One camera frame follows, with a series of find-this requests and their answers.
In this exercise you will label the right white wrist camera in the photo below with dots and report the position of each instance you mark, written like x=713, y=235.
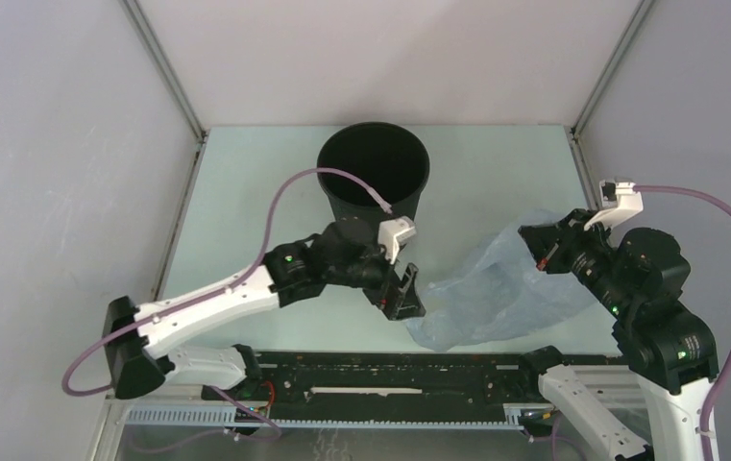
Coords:
x=620, y=201

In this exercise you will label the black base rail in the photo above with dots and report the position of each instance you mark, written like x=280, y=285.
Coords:
x=389, y=385

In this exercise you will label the grey toothed cable duct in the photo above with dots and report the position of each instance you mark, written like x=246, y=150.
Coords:
x=225, y=417

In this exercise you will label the right aluminium corner post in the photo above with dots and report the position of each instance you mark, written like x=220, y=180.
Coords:
x=623, y=45

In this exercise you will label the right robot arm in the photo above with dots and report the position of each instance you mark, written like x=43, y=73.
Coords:
x=670, y=350

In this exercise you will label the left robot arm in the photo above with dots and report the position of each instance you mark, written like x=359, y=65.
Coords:
x=147, y=344

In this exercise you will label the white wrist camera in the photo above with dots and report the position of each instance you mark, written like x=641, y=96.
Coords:
x=620, y=201
x=393, y=234

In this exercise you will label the light blue plastic trash bag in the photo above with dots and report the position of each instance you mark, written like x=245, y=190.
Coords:
x=497, y=294

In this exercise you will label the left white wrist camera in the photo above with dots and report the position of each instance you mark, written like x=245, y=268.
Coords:
x=393, y=234

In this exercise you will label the aluminium corner post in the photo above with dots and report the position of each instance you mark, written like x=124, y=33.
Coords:
x=154, y=48
x=623, y=45

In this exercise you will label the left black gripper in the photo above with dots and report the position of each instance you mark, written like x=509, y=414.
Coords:
x=409, y=303

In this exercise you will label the black cylindrical trash bin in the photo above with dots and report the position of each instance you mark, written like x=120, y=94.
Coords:
x=390, y=158

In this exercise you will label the small circuit board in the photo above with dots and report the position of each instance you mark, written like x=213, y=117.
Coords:
x=250, y=415

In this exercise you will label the left aluminium corner post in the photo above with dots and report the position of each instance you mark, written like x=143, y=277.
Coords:
x=154, y=48

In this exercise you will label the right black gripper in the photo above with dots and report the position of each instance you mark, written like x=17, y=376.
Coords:
x=546, y=241

